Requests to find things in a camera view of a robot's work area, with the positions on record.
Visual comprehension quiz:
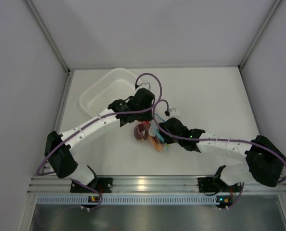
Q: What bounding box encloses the orange maroon fake fruit slice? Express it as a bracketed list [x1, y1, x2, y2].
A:
[148, 136, 166, 152]

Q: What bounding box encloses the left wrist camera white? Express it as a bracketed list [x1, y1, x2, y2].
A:
[135, 82, 151, 90]

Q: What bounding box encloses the white slotted cable duct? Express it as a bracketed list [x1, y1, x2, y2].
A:
[37, 194, 231, 205]

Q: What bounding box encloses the dark maroon fake fig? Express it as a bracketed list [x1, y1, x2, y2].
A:
[133, 123, 149, 142]

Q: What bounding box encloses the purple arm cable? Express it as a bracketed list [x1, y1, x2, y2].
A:
[153, 100, 286, 183]
[36, 72, 163, 175]

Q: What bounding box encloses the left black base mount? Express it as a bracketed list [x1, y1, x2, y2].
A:
[70, 177, 113, 193]

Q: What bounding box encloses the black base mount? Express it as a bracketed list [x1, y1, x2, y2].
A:
[197, 177, 219, 193]
[70, 177, 113, 193]

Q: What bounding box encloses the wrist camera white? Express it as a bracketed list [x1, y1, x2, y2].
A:
[165, 108, 180, 117]
[135, 82, 151, 90]

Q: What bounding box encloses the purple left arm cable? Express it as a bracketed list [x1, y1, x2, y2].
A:
[36, 72, 163, 175]

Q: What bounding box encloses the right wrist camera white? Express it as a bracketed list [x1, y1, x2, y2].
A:
[165, 108, 180, 117]

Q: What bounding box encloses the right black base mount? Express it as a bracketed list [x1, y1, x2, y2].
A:
[197, 177, 219, 193]

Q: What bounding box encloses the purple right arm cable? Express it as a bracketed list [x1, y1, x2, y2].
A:
[153, 100, 286, 183]

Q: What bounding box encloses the clear zip top bag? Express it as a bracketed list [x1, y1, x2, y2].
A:
[139, 119, 169, 151]

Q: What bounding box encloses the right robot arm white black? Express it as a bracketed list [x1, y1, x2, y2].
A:
[158, 118, 286, 191]

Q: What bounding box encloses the aluminium mounting rail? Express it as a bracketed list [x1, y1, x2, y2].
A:
[27, 176, 286, 194]

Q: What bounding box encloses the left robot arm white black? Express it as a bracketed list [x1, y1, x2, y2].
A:
[45, 88, 155, 192]

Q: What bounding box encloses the white perforated plastic basket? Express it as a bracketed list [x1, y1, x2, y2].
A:
[79, 68, 137, 117]

